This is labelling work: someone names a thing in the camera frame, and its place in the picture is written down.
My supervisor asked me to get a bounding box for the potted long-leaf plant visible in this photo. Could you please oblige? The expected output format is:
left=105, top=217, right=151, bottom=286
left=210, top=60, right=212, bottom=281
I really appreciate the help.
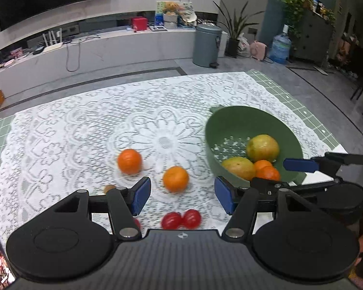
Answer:
left=213, top=0, right=264, bottom=58

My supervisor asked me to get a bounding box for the red tomato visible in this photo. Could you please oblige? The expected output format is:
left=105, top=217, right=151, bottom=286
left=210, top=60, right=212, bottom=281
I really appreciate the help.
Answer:
left=160, top=211, right=183, bottom=230
left=182, top=210, right=202, bottom=230
left=134, top=217, right=142, bottom=230

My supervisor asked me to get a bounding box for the white plastic bag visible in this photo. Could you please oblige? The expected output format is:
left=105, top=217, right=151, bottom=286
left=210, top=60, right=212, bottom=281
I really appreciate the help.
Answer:
left=237, top=33, right=251, bottom=58

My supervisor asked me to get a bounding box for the long white tv console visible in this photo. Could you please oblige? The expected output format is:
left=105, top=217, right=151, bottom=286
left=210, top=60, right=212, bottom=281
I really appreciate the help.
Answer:
left=0, top=28, right=229, bottom=90

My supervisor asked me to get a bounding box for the yellow-green apple upper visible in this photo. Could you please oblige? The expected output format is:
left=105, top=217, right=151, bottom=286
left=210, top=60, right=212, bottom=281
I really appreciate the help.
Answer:
left=246, top=134, right=280, bottom=162

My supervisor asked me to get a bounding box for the green colander bowl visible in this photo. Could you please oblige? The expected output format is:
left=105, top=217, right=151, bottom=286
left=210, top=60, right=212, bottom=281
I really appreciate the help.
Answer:
left=204, top=105, right=306, bottom=187

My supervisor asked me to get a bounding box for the black hanging cable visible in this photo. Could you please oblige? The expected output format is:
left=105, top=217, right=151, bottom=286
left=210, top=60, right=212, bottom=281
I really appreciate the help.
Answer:
left=65, top=34, right=102, bottom=73

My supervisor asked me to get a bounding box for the white lace tablecloth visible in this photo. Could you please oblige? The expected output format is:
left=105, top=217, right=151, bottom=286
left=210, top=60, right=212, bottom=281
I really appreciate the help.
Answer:
left=0, top=71, right=349, bottom=248

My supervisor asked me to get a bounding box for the teddy bear toy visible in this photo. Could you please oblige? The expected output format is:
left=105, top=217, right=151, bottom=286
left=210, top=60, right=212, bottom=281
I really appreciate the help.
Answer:
left=163, top=1, right=182, bottom=15

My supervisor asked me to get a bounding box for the grey pedal trash bin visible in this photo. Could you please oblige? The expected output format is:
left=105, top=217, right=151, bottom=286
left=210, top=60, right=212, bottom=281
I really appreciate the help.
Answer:
left=193, top=24, right=222, bottom=69

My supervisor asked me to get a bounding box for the brown kiwi fruit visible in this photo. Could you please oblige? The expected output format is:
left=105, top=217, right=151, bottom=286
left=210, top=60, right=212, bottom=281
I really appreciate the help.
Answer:
left=103, top=185, right=116, bottom=195

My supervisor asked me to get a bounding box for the red box on console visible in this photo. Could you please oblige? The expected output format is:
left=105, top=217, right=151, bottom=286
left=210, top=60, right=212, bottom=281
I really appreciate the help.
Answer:
left=132, top=16, right=148, bottom=31

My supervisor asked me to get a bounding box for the dark cabinet with plants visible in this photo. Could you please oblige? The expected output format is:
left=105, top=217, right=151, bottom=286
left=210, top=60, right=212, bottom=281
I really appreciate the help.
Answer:
left=280, top=0, right=335, bottom=64

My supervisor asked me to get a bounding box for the orange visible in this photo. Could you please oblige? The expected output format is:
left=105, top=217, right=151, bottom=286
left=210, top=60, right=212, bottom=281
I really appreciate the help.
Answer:
left=254, top=160, right=273, bottom=171
left=117, top=149, right=142, bottom=175
left=162, top=166, right=189, bottom=192
left=255, top=166, right=281, bottom=181

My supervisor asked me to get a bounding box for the green grid table mat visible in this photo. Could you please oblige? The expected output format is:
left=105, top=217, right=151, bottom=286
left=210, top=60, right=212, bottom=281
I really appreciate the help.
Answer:
left=0, top=69, right=341, bottom=200

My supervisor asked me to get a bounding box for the blue water jug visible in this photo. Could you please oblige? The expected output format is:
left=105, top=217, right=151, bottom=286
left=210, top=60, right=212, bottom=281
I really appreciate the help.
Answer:
left=269, top=24, right=292, bottom=64

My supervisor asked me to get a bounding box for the white wifi router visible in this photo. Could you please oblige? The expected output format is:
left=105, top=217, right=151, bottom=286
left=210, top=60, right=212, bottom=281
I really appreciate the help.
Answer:
left=42, top=28, right=63, bottom=53

